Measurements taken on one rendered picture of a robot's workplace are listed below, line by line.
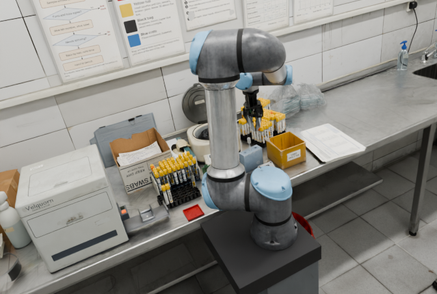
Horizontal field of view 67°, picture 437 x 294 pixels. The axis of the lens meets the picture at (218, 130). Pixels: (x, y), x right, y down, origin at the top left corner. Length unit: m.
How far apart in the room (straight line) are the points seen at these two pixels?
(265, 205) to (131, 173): 0.73
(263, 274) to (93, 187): 0.60
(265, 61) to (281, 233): 0.51
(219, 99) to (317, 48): 1.40
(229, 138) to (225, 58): 0.23
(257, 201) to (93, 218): 0.58
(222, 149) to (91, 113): 0.95
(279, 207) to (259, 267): 0.19
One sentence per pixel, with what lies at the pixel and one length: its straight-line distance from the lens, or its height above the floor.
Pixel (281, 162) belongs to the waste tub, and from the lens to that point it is 1.51.
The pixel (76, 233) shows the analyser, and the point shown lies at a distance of 1.28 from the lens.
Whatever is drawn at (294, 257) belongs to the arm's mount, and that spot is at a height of 0.93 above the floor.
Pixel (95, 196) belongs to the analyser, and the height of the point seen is 1.11.
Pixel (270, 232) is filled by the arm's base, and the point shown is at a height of 1.00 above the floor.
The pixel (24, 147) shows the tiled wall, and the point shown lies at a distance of 1.82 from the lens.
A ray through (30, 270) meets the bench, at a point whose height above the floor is 0.87.
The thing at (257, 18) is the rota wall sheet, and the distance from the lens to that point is 1.94.
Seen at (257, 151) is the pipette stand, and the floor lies 0.97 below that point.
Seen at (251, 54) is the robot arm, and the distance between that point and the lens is 0.85.
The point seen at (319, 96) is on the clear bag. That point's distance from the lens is 2.09.
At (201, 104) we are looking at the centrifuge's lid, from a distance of 1.84.
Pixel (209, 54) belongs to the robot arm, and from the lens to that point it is 0.87.
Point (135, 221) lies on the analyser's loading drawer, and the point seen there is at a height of 0.92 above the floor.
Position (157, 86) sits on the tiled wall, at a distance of 1.78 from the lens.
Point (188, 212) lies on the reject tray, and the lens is 1.37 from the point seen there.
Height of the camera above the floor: 1.75
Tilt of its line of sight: 27 degrees down
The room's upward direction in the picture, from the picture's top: 9 degrees counter-clockwise
